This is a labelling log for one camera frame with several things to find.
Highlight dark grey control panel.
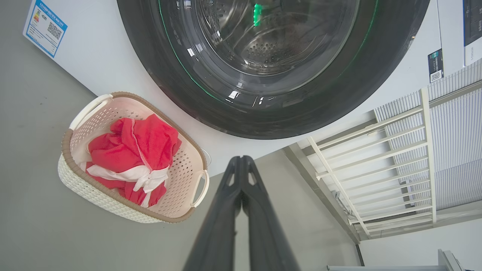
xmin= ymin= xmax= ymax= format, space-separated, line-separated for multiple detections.
xmin=462 ymin=0 xmax=482 ymax=47

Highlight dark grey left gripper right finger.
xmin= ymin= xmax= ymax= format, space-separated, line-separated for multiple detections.
xmin=241 ymin=155 xmax=302 ymax=271

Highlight blue energy label sticker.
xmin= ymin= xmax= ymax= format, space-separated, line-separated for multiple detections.
xmin=23 ymin=0 xmax=68 ymax=59

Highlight cream plastic laundry basket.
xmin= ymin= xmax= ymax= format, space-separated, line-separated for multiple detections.
xmin=58 ymin=91 xmax=210 ymax=224

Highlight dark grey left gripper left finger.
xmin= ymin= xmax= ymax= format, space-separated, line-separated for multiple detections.
xmin=183 ymin=156 xmax=243 ymax=271

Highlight steel perforated washer drum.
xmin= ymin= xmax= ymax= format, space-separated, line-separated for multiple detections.
xmin=196 ymin=0 xmax=360 ymax=76

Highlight black QR code sticker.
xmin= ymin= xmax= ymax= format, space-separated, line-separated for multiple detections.
xmin=427 ymin=48 xmax=444 ymax=83

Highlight white window blinds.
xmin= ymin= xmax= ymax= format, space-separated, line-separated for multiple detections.
xmin=373 ymin=58 xmax=482 ymax=211

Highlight glass washing machine door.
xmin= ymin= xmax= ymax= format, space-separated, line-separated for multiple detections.
xmin=117 ymin=0 xmax=430 ymax=140

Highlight white front-load washing machine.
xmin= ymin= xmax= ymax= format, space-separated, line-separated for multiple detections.
xmin=23 ymin=0 xmax=482 ymax=177

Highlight red and white garment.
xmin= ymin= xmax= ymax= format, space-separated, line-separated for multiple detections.
xmin=80 ymin=114 xmax=182 ymax=208

